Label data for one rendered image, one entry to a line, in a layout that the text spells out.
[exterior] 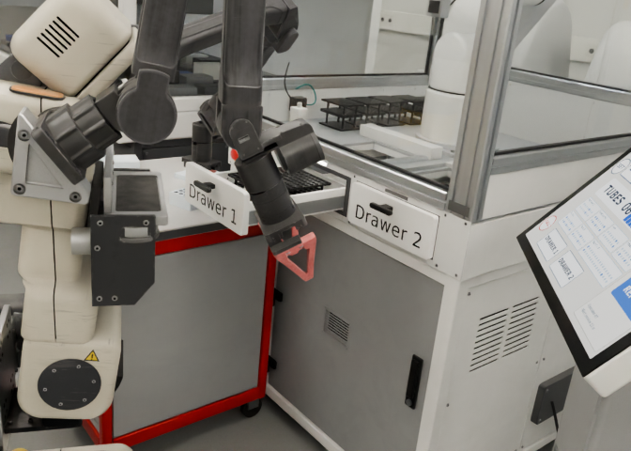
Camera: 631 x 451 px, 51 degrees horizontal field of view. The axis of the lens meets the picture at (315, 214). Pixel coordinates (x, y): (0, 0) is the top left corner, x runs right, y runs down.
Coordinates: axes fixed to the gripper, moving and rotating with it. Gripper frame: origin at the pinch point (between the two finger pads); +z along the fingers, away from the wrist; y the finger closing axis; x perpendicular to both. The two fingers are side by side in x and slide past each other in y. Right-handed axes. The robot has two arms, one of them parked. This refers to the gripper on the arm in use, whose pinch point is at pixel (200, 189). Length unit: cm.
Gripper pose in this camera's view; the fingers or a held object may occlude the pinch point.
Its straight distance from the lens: 197.1
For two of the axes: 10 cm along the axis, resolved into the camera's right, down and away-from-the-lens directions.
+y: -7.9, -2.8, 5.4
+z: -0.9, 9.3, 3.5
